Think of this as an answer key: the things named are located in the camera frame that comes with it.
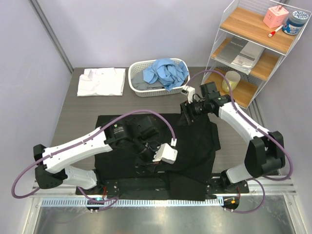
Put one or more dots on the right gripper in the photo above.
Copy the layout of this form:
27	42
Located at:
187	110

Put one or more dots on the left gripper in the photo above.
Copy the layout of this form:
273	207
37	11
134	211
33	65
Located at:
148	164

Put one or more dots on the black long sleeve shirt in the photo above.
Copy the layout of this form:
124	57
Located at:
196	144

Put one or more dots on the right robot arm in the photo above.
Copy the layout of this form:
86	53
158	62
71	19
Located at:
264	153

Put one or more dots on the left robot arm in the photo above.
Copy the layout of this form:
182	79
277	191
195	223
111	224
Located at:
85	146

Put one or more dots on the blue crumpled shirt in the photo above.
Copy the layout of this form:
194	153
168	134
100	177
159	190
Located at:
169	73

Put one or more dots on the yellow translucent cup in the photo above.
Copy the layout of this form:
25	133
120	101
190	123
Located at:
233	78

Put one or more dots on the grey shirt in basket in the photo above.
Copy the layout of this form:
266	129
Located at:
139	84

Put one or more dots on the white plastic laundry basket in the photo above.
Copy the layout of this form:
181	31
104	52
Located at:
138	67

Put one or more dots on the white grey booklet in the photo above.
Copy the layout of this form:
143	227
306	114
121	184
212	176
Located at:
248	57

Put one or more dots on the folded white shirt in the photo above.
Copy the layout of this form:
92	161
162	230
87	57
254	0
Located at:
101	82

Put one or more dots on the pink cube power strip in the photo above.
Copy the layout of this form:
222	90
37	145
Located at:
275	16

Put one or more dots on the blue patterned jar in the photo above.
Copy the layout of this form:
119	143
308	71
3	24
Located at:
295	22

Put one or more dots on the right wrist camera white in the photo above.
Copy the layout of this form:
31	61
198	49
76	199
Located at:
189	92

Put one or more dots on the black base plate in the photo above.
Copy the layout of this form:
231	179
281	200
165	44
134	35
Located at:
136	187

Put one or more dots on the white wire wooden shelf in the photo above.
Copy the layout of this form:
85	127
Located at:
253	39

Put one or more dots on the aluminium frame rail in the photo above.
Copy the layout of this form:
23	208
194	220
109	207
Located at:
256	187

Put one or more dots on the white slotted cable duct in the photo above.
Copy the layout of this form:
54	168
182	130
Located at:
83	202

